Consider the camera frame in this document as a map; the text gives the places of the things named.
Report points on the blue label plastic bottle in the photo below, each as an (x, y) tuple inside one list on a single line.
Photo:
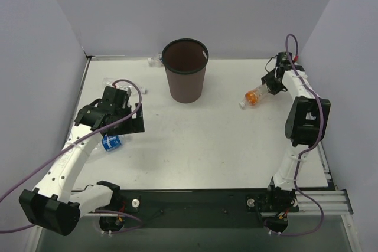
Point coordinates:
[(111, 143)]

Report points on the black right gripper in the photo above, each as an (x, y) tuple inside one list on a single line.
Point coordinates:
[(273, 82)]

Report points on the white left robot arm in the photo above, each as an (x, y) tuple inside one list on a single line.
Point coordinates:
[(51, 204)]

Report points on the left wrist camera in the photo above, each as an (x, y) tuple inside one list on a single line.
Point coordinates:
[(126, 89)]

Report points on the clear bottle behind bin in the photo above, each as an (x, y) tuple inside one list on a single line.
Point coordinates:
[(155, 61)]

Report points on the brown plastic waste bin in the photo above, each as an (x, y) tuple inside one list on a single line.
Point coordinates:
[(185, 61)]

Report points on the clear plastic bottle left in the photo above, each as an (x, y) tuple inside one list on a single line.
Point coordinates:
[(110, 82)]

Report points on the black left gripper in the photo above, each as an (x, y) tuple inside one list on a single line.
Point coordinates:
[(133, 119)]

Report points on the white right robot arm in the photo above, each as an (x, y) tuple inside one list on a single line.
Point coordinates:
[(304, 127)]

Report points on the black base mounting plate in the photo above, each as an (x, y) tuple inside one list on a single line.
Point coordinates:
[(198, 208)]

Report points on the orange label plastic bottle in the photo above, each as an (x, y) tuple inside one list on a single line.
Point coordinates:
[(253, 97)]

